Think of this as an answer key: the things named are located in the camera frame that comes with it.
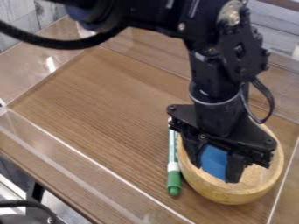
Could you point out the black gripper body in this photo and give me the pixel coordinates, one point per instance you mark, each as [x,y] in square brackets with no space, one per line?
[232,124]

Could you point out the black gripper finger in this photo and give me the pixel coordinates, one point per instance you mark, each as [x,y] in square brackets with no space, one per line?
[237,165]
[194,143]

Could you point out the blue foam block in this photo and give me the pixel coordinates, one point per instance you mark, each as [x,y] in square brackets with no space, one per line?
[214,161]

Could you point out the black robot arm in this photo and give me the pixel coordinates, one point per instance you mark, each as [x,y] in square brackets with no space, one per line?
[225,45]

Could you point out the brown wooden bowl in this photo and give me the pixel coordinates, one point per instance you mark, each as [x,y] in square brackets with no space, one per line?
[257,182]

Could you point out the green white marker pen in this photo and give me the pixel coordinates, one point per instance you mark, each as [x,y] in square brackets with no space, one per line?
[174,173]

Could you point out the black table leg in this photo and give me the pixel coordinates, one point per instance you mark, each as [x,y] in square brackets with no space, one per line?
[38,191]

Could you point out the black metal bracket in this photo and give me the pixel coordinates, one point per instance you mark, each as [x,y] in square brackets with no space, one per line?
[42,216]

